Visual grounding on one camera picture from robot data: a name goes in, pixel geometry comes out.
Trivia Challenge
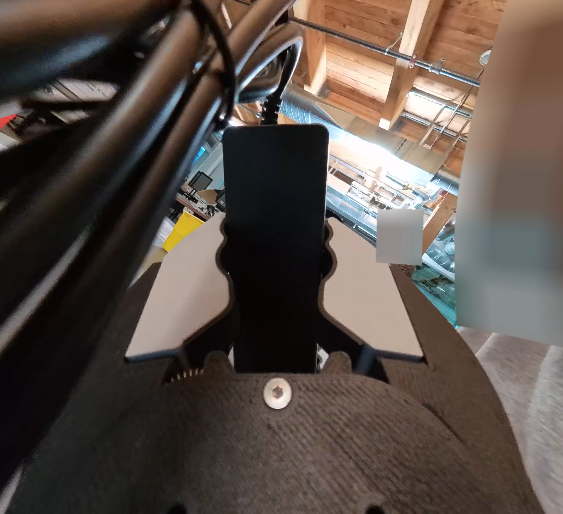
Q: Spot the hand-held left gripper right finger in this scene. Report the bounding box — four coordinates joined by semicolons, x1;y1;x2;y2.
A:
316;217;426;363

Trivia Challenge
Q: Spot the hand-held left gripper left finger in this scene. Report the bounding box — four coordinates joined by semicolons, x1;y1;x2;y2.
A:
125;214;240;363

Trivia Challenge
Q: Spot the black USB hub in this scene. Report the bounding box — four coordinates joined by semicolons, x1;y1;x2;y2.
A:
222;124;330;375

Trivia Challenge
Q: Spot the black power cable bundle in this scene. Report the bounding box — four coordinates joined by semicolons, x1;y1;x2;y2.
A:
0;0;315;356

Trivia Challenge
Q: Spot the yellow plastic bin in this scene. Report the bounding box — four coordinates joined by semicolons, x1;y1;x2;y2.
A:
164;210;206;253

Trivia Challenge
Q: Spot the person's grey sweatshirt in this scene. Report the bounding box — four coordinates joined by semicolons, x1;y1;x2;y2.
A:
457;329;563;514

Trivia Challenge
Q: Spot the black ceiling pipe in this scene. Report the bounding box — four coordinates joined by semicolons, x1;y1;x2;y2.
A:
290;17;482;89

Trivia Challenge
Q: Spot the silver ventilation duct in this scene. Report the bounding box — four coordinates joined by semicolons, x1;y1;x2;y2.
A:
277;83;383;145

